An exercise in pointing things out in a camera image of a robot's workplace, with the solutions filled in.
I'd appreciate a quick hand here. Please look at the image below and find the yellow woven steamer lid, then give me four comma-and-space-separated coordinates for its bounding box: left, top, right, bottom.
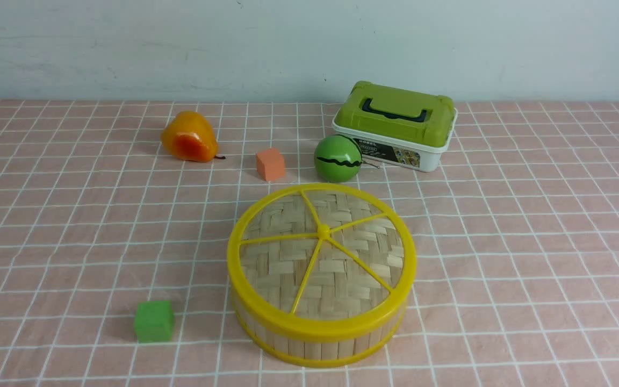
227, 183, 417, 341

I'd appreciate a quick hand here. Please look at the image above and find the bamboo steamer basket yellow rim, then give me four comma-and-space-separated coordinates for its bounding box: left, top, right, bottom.
232, 296, 406, 368

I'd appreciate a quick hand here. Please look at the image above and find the green toy watermelon ball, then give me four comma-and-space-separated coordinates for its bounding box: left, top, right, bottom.
314, 134, 380, 183

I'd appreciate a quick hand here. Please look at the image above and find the orange foam cube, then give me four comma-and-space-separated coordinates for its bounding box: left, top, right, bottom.
256, 147, 286, 182

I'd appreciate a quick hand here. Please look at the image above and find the green lidded white storage box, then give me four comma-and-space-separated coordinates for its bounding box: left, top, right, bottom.
333, 81, 458, 173

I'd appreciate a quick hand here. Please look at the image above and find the orange yellow toy pear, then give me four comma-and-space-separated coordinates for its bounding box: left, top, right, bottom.
161, 111, 226, 163

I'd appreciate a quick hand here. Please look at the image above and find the green foam cube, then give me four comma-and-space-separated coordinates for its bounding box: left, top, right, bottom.
133, 299, 175, 343

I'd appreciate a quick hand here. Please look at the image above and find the pink checkered tablecloth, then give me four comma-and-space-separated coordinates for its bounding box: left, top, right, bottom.
0, 99, 619, 386

